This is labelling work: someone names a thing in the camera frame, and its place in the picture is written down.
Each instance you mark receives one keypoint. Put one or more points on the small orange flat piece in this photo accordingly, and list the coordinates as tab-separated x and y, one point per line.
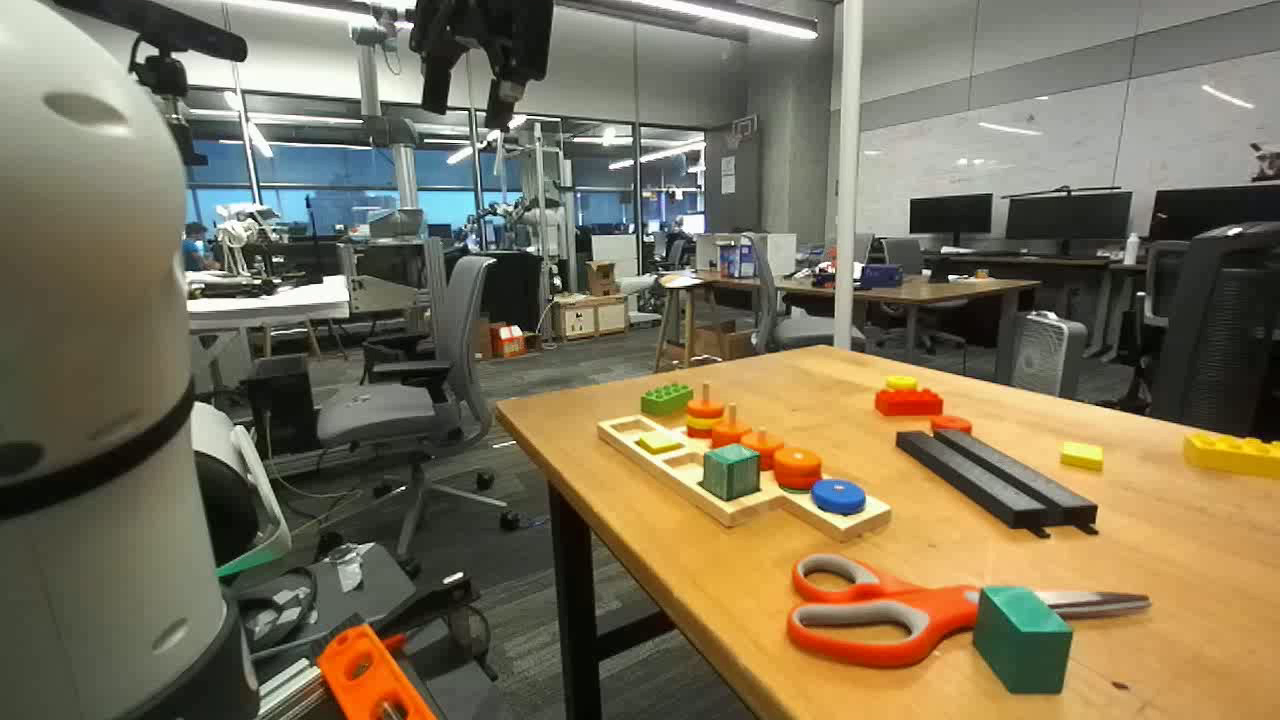
951	425

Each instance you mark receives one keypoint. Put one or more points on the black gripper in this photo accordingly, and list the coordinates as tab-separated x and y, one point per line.
496	31

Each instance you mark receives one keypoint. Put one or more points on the grey office chair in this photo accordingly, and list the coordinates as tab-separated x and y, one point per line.
400	402

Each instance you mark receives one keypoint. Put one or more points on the white vertical pole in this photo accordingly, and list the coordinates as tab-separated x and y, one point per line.
851	174

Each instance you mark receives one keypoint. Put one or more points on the long yellow toy brick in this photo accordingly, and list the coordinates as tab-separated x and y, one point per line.
1235	452

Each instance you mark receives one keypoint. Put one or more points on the cardboard box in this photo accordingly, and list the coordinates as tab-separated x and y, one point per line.
589	314

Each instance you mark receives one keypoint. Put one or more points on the yellow-green square block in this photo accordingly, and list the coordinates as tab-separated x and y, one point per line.
663	443

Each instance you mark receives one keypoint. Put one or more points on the black plastic rail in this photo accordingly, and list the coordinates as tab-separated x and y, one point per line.
993	477

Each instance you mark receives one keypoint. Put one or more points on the black mounted camera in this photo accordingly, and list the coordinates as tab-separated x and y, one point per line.
164	31

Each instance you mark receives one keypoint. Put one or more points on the large orange round disc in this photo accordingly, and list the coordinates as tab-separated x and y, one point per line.
798	470

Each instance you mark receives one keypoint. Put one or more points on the black mesh office chair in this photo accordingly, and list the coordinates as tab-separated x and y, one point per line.
1222	324

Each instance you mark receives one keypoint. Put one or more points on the black computer monitor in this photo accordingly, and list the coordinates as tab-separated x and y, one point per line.
1219	211
951	213
1071	218

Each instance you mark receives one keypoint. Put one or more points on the silver computer tower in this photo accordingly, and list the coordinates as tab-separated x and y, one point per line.
1049	355

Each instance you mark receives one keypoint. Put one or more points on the orange plastic clamp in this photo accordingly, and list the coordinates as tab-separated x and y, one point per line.
367	673

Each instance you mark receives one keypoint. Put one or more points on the green toy brick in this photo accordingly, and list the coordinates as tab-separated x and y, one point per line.
667	396

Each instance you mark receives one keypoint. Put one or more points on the dark green wooden cube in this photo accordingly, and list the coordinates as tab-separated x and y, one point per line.
730	472
1020	643

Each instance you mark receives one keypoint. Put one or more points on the white topped table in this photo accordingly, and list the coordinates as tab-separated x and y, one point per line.
265	300

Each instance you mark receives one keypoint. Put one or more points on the wooden shape sorter board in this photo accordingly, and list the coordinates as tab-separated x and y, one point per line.
681	464

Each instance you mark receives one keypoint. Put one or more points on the wooden office desk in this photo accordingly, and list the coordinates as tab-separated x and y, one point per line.
920	288

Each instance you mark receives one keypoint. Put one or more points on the small yellow block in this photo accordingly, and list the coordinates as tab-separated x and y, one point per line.
1081	458

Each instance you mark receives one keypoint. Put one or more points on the blue round disc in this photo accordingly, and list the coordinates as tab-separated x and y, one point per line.
836	497

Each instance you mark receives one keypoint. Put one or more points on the red and yellow toy brick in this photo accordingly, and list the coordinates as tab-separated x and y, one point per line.
908	396

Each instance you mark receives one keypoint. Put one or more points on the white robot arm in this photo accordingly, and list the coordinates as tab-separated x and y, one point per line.
95	402

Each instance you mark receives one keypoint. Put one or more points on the orange peg piece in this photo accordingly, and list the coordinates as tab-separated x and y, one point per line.
767	445
707	410
730	428

